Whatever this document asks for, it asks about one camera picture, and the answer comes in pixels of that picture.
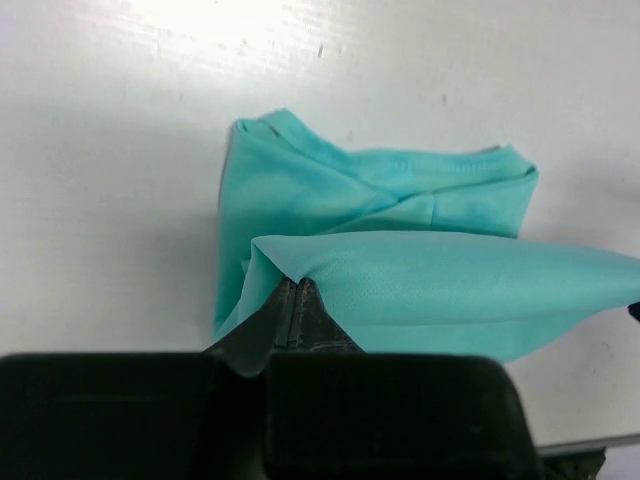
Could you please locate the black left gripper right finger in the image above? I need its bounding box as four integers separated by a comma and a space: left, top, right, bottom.
263, 279, 542, 479

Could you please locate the teal green t-shirt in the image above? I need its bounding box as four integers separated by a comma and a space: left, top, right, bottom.
214, 110, 639, 362

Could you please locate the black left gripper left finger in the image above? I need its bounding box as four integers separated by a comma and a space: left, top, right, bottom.
1, 279, 296, 479

